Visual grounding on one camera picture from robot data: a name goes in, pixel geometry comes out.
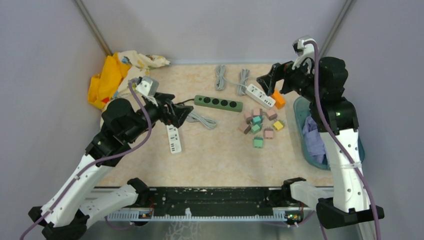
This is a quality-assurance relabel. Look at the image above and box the orange power strip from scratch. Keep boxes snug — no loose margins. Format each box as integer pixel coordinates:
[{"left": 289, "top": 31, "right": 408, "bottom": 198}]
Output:
[{"left": 271, "top": 90, "right": 286, "bottom": 110}]

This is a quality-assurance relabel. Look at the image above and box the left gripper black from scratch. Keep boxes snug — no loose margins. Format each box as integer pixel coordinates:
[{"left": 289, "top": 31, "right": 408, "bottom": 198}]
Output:
[{"left": 125, "top": 91, "right": 194, "bottom": 142}]

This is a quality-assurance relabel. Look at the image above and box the grey cable of orange strip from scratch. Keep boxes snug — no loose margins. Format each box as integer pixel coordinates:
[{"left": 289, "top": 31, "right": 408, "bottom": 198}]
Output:
[{"left": 236, "top": 68, "right": 258, "bottom": 97}]

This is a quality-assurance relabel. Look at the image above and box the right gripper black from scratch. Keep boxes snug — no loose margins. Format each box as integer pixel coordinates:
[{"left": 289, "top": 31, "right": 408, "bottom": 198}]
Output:
[{"left": 257, "top": 52, "right": 323, "bottom": 102}]

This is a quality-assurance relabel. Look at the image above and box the small white green-plug strip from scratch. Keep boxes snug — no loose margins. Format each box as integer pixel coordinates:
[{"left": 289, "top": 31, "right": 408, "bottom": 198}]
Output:
[{"left": 166, "top": 124, "right": 182, "bottom": 154}]

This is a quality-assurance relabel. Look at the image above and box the grey cable of white strip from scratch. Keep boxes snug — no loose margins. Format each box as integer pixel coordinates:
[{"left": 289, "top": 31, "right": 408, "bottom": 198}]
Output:
[{"left": 214, "top": 64, "right": 249, "bottom": 92}]

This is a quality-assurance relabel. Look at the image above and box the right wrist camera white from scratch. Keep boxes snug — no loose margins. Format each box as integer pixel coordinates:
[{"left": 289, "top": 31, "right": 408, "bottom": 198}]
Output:
[{"left": 291, "top": 35, "right": 316, "bottom": 70}]

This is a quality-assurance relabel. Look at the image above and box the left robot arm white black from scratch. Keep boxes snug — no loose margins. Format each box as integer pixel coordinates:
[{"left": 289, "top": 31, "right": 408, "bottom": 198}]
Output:
[{"left": 28, "top": 93, "right": 194, "bottom": 240}]

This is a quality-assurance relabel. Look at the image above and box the green plug adapter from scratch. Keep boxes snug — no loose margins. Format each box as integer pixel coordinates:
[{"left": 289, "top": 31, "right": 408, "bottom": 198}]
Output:
[
  {"left": 250, "top": 123, "right": 262, "bottom": 134},
  {"left": 253, "top": 136, "right": 264, "bottom": 149}
]

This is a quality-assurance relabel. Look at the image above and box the green long power strip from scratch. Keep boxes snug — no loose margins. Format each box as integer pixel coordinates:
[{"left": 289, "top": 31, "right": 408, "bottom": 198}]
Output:
[{"left": 194, "top": 95, "right": 244, "bottom": 113}]

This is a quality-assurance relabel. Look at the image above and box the yellow plug adapter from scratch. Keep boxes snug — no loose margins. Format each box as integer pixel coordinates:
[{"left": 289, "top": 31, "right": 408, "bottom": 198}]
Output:
[{"left": 272, "top": 119, "right": 285, "bottom": 132}]

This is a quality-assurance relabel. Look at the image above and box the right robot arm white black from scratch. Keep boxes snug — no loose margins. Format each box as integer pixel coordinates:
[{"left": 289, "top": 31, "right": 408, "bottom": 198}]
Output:
[{"left": 256, "top": 57, "right": 385, "bottom": 229}]

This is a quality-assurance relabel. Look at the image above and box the purple cloth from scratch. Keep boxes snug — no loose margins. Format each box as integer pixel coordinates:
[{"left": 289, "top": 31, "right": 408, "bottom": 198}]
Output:
[{"left": 302, "top": 115, "right": 328, "bottom": 165}]

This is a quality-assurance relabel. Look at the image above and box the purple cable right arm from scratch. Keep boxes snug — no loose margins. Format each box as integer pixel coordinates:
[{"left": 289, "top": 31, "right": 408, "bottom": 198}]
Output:
[{"left": 303, "top": 39, "right": 382, "bottom": 240}]

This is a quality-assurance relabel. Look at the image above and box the yellow dinosaur cloth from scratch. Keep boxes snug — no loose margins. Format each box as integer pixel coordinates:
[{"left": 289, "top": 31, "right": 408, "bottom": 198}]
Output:
[{"left": 87, "top": 50, "right": 170, "bottom": 111}]

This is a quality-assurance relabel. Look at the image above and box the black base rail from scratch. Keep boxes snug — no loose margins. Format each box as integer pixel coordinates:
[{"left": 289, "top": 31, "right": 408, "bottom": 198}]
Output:
[{"left": 132, "top": 187, "right": 309, "bottom": 219}]

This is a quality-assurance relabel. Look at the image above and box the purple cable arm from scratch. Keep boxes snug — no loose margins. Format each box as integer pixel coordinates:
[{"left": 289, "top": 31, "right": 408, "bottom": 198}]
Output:
[
  {"left": 19, "top": 78, "right": 153, "bottom": 240},
  {"left": 303, "top": 39, "right": 382, "bottom": 240}
]

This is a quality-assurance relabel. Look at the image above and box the pink plug green strip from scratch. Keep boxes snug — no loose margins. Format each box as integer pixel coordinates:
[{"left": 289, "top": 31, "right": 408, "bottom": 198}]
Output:
[
  {"left": 243, "top": 112, "right": 253, "bottom": 124},
  {"left": 252, "top": 108, "right": 263, "bottom": 117},
  {"left": 238, "top": 122, "right": 252, "bottom": 135}
]

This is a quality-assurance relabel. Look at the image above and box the teal plug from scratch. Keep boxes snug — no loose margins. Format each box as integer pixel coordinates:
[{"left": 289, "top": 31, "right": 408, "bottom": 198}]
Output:
[{"left": 251, "top": 115, "right": 263, "bottom": 125}]

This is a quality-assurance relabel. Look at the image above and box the white usb power strip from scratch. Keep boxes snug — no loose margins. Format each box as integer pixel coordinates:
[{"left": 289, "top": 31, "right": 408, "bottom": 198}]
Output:
[{"left": 245, "top": 84, "right": 276, "bottom": 109}]

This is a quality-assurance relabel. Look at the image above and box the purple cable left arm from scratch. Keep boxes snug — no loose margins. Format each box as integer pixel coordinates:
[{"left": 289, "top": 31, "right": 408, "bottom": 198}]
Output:
[{"left": 19, "top": 78, "right": 153, "bottom": 240}]

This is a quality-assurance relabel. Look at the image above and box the teal plastic bin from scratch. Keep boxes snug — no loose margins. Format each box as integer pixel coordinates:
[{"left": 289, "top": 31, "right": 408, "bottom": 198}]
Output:
[{"left": 293, "top": 96, "right": 365, "bottom": 170}]

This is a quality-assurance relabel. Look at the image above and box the grey coiled cable small strip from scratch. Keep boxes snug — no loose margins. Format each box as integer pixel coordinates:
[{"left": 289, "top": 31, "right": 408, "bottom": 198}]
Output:
[{"left": 186, "top": 111, "right": 218, "bottom": 130}]

